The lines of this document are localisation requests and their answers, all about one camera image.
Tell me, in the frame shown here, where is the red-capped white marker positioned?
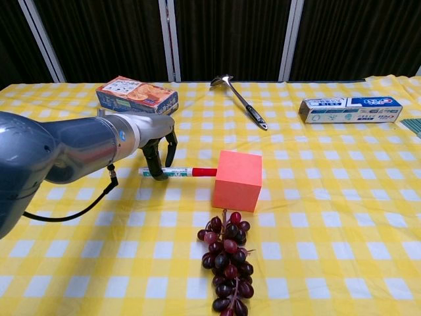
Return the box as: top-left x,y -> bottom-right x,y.
137,167 -> 218,178

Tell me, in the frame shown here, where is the dark red grape bunch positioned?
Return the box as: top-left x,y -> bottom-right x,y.
197,209 -> 256,316

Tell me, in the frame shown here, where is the orange-red paper cube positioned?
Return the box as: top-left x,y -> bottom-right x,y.
212,149 -> 263,214

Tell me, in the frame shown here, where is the yellow white checkered tablecloth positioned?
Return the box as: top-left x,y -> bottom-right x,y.
0,74 -> 421,316

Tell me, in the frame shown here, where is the orange and blue biscuit box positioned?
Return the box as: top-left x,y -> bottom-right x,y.
95,76 -> 180,117

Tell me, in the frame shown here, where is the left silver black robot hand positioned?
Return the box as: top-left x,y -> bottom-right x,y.
134,111 -> 178,182

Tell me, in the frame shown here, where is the teal plastic hand brush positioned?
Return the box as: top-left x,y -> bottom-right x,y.
399,118 -> 421,139

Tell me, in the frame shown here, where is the white and blue toothpaste box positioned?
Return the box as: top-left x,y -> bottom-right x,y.
298,96 -> 404,124

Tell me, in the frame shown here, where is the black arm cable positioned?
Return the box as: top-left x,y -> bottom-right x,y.
22,164 -> 120,222

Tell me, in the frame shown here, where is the stainless steel ladle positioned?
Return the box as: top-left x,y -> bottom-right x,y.
210,74 -> 268,131

